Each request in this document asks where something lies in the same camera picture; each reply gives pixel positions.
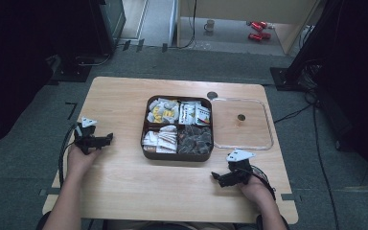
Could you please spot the transparent box lid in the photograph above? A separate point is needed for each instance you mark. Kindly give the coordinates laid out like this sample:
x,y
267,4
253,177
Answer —
x,y
236,134

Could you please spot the black cabinet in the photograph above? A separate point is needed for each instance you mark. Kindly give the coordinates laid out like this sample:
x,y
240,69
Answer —
x,y
107,24

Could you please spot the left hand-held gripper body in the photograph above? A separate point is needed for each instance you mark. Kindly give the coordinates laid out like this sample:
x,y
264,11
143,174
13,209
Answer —
x,y
83,135

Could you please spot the brown compartment box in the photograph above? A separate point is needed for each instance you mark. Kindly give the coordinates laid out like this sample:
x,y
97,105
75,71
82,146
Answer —
x,y
147,140

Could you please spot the red can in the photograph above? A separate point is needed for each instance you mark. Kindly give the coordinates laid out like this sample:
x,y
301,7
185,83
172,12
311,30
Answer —
x,y
258,25

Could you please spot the grey mug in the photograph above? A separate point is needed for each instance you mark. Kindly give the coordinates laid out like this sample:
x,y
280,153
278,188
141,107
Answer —
x,y
209,25

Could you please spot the black stand base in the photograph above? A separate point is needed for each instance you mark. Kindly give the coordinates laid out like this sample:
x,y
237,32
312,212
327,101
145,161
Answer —
x,y
284,78

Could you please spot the pile of yellow white packets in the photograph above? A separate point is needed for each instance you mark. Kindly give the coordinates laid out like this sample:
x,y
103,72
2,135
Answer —
x,y
163,111

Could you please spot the person's left hand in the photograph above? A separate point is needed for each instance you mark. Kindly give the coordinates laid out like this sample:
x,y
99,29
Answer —
x,y
80,160

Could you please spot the row of white printed packets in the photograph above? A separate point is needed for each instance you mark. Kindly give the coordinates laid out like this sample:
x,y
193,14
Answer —
x,y
193,113

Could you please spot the pile of dark packets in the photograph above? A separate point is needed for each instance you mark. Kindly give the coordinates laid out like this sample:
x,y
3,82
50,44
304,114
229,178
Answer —
x,y
195,139

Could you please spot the stack of white brown packets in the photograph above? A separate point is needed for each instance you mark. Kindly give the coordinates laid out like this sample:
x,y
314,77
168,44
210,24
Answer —
x,y
161,139

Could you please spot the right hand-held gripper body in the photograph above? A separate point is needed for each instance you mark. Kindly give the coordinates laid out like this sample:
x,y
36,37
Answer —
x,y
240,166

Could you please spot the wooden shelf unit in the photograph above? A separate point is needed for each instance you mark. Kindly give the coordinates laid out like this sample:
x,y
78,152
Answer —
x,y
236,12

